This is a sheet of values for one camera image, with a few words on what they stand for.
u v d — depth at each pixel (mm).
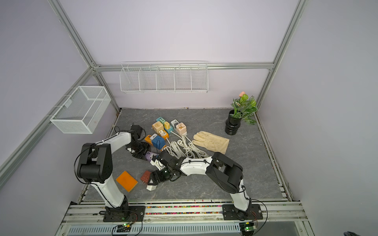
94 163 496
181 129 984
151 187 772
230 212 738
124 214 669
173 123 1078
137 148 807
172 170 671
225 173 487
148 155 913
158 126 992
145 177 807
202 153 927
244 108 904
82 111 832
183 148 959
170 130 1054
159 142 936
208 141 1013
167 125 1023
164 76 993
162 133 997
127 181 849
